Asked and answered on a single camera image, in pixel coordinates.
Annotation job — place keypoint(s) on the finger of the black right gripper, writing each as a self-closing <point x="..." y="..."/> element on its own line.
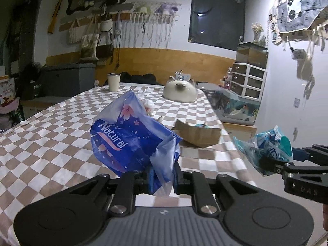
<point x="315" y="153"/>
<point x="269" y="166"/>

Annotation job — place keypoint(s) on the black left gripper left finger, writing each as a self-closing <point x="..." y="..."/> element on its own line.
<point x="128" y="187"/>

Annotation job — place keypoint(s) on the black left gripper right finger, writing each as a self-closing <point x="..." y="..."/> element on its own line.
<point x="197" y="187"/>

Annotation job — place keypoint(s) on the teal plastic wrapper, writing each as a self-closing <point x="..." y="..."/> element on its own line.
<point x="272" y="144"/>

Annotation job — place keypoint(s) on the blue Natural tissue pack wrapper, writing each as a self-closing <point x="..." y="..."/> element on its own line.
<point x="125" y="139"/>

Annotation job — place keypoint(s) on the white cupboard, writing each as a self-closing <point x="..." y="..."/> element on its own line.
<point x="241" y="132"/>

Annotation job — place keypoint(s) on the teal illustrated box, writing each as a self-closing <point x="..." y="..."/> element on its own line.
<point x="231" y="108"/>

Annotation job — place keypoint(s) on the crumpled white plastic bag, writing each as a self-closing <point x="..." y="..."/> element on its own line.
<point x="148" y="104"/>

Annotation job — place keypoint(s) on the brown white checkered tablecloth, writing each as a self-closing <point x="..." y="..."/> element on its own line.
<point x="51" y="151"/>

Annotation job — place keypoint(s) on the white drawer unit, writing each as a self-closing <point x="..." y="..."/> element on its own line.
<point x="248" y="81"/>

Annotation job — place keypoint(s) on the white cat-shaped ceramic ornament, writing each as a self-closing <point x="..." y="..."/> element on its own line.
<point x="180" y="90"/>

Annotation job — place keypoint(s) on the cream cup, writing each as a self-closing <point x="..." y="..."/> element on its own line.
<point x="113" y="82"/>

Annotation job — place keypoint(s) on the glass terrarium tank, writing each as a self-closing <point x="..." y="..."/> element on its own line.
<point x="253" y="54"/>

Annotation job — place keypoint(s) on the grey storage box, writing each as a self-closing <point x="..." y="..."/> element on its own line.
<point x="67" y="80"/>

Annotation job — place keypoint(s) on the dried flower vase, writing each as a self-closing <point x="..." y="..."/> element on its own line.
<point x="257" y="30"/>

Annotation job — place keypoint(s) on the white snack bag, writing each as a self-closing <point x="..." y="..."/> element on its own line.
<point x="9" y="99"/>

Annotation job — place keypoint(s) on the beige tote bag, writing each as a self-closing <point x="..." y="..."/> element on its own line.
<point x="89" y="41"/>

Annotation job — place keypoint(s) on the dark window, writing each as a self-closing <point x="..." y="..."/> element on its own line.
<point x="217" y="23"/>

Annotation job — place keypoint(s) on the wooden toy rifle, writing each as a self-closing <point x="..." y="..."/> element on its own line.
<point x="51" y="27"/>

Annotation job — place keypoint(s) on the blue grey wall cloth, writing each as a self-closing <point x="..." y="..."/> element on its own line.
<point x="298" y="15"/>

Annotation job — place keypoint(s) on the white macrame wall hanging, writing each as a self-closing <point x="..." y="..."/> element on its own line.
<point x="150" y="24"/>

